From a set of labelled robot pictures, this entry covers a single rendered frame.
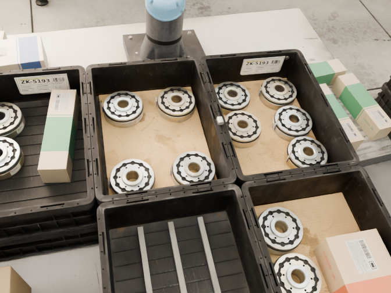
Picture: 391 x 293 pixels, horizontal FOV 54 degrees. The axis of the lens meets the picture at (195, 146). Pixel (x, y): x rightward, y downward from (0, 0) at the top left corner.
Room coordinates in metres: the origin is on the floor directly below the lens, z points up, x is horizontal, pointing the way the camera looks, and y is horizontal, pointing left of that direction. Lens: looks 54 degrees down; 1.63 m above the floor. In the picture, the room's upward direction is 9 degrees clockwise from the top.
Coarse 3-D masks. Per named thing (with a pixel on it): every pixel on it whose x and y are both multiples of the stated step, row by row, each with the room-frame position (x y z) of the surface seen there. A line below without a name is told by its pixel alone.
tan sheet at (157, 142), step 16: (144, 96) 0.72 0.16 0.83; (144, 112) 0.66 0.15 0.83; (112, 128) 0.59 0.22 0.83; (128, 128) 0.59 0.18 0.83; (144, 128) 0.60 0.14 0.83; (160, 128) 0.61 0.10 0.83; (176, 128) 0.62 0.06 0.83; (192, 128) 0.63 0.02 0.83; (112, 144) 0.54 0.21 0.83; (128, 144) 0.55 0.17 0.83; (144, 144) 0.55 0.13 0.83; (160, 144) 0.56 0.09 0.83; (176, 144) 0.57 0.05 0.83; (192, 144) 0.58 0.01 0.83; (112, 160) 0.49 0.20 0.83; (144, 160) 0.50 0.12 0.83; (160, 160) 0.51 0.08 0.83; (160, 176) 0.47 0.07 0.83
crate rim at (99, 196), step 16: (96, 64) 0.71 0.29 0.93; (112, 64) 0.72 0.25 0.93; (128, 64) 0.73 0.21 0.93; (144, 64) 0.74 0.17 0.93; (160, 64) 0.75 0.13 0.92; (208, 96) 0.66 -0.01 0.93; (96, 128) 0.51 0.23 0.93; (96, 144) 0.46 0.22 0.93; (224, 144) 0.52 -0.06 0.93; (96, 160) 0.43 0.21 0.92; (96, 176) 0.38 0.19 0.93; (96, 192) 0.35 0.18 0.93; (128, 192) 0.36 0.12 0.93; (160, 192) 0.37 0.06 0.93
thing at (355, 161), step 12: (204, 60) 0.79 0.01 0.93; (300, 60) 0.86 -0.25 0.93; (204, 72) 0.74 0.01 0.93; (312, 72) 0.81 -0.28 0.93; (312, 84) 0.77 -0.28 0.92; (216, 96) 0.67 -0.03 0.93; (324, 96) 0.73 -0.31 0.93; (216, 108) 0.62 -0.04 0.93; (336, 120) 0.65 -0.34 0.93; (228, 132) 0.56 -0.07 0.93; (228, 144) 0.53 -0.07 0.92; (348, 144) 0.58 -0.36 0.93; (240, 168) 0.46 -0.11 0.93; (300, 168) 0.49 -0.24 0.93; (312, 168) 0.49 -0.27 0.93; (324, 168) 0.50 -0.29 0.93; (240, 180) 0.43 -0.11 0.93; (252, 180) 0.44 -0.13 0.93
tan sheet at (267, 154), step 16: (256, 96) 0.79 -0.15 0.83; (256, 112) 0.72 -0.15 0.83; (272, 112) 0.73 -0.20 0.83; (272, 128) 0.67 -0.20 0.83; (256, 144) 0.61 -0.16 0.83; (272, 144) 0.62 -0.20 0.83; (288, 144) 0.63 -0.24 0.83; (240, 160) 0.55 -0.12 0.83; (256, 160) 0.56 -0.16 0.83; (272, 160) 0.57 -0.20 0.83
